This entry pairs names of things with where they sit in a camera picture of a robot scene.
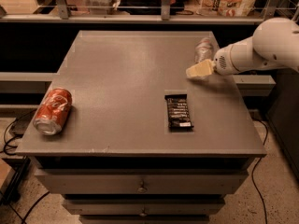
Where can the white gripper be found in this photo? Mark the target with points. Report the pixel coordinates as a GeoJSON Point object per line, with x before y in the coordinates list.
{"type": "Point", "coordinates": [222, 62]}

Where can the clear plastic water bottle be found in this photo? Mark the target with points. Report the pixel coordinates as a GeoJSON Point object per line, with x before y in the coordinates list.
{"type": "Point", "coordinates": [203, 50]}

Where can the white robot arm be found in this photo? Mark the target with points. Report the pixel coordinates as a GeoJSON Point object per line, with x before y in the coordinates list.
{"type": "Point", "coordinates": [274, 45]}

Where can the red coke can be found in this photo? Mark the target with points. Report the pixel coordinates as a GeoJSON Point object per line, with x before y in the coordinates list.
{"type": "Point", "coordinates": [52, 113]}

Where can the dark chocolate bar wrapper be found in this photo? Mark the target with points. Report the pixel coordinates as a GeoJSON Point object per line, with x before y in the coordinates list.
{"type": "Point", "coordinates": [178, 111]}

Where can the black bag behind glass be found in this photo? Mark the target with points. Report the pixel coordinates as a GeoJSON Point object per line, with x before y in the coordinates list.
{"type": "Point", "coordinates": [149, 7]}

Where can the clear plastic container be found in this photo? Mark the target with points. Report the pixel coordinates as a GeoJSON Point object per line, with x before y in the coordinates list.
{"type": "Point", "coordinates": [100, 7]}

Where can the grey drawer cabinet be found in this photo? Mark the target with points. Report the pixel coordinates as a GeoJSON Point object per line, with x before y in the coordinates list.
{"type": "Point", "coordinates": [119, 124]}

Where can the drawer with knob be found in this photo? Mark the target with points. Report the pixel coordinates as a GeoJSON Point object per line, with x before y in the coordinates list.
{"type": "Point", "coordinates": [86, 182]}
{"type": "Point", "coordinates": [143, 207]}

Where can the top drawer with knob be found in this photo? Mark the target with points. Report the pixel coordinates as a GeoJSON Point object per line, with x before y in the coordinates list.
{"type": "Point", "coordinates": [86, 182]}

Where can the metal railing with glass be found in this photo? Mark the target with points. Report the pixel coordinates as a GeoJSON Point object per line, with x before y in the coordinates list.
{"type": "Point", "coordinates": [74, 11]}

